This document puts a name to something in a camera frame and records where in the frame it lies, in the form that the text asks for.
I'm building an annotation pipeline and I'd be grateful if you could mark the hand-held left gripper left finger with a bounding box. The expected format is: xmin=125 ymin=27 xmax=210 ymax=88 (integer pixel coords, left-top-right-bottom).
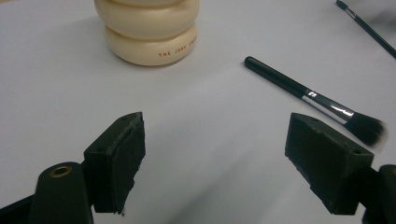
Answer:
xmin=83 ymin=111 xmax=147 ymax=216

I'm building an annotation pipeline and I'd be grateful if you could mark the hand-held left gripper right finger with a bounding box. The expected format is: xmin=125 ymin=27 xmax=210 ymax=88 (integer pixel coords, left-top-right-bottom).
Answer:
xmin=284 ymin=112 xmax=375 ymax=216

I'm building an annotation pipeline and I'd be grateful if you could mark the large black makeup brush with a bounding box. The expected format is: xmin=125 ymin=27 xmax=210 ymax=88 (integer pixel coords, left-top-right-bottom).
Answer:
xmin=243 ymin=55 xmax=389 ymax=149

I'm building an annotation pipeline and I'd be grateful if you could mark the cream ribbed brush holder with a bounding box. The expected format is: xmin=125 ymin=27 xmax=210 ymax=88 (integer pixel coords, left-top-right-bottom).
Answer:
xmin=93 ymin=0 xmax=201 ymax=67

